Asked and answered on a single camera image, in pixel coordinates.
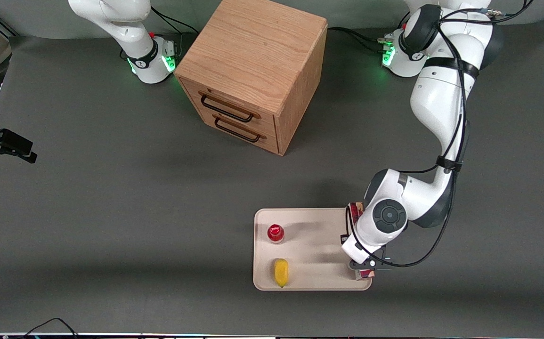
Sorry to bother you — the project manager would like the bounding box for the red cookie box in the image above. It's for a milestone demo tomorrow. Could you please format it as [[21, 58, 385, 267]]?
[[347, 202, 376, 281]]

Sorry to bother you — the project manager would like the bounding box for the beige plastic tray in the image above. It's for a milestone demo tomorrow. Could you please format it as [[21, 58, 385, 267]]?
[[253, 208, 373, 291]]

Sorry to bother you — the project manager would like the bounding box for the yellow lemon-shaped item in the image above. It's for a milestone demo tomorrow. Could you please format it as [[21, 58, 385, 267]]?
[[273, 258, 290, 288]]

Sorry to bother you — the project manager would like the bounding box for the wooden two-drawer cabinet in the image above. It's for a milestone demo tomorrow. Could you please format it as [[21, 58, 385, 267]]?
[[174, 0, 328, 156]]

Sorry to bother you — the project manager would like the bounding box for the black cable at table edge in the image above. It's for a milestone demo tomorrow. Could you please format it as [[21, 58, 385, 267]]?
[[21, 317, 80, 338]]

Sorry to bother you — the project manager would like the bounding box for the black metal drawer handle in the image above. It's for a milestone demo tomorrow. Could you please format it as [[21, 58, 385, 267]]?
[[213, 117, 261, 144], [200, 95, 255, 123]]

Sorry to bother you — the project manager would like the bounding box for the black right base cable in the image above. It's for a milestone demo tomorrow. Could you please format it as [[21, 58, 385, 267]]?
[[151, 6, 198, 36]]

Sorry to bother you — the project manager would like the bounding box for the black base cable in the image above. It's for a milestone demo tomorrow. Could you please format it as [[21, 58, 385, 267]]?
[[327, 26, 386, 53], [151, 6, 198, 36]]

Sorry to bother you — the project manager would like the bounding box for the black left base cable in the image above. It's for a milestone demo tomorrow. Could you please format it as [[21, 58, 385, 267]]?
[[327, 26, 386, 53]]

